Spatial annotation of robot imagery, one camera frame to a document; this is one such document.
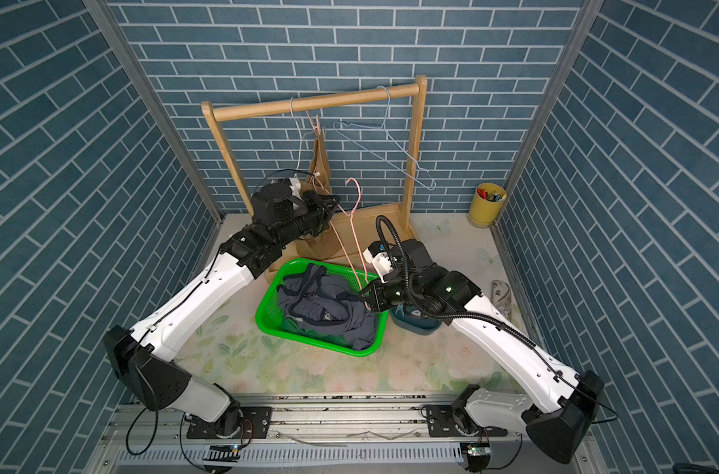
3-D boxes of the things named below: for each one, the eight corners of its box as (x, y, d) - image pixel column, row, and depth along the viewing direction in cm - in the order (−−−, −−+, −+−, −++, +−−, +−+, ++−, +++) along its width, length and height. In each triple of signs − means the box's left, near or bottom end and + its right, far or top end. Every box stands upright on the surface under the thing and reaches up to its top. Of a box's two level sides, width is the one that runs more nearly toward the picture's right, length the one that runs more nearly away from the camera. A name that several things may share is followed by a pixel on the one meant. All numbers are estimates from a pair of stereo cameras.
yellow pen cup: (468, 232, 121) (480, 201, 108) (463, 213, 128) (473, 183, 115) (495, 232, 121) (510, 202, 108) (489, 213, 128) (502, 183, 116)
